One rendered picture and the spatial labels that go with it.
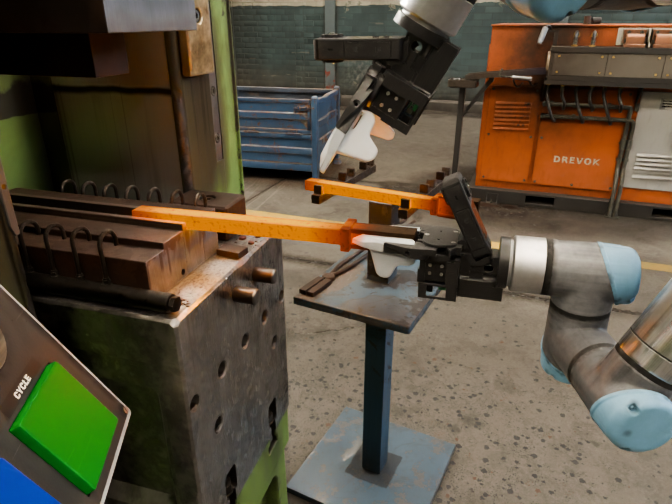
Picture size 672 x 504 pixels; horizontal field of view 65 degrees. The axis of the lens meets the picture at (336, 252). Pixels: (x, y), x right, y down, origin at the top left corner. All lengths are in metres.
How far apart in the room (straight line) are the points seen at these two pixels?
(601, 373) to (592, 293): 0.11
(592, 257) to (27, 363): 0.61
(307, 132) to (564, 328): 3.83
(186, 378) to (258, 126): 3.90
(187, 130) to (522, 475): 1.40
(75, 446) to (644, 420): 0.54
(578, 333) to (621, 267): 0.10
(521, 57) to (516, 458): 2.89
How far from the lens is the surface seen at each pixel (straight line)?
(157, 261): 0.79
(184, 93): 1.10
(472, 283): 0.74
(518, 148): 4.15
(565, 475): 1.90
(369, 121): 0.66
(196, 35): 1.11
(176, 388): 0.81
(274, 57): 9.12
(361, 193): 1.16
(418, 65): 0.67
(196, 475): 0.91
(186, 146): 1.10
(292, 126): 4.48
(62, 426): 0.44
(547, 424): 2.05
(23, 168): 1.27
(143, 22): 0.76
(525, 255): 0.71
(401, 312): 1.22
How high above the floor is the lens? 1.29
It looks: 24 degrees down
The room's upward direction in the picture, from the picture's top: straight up
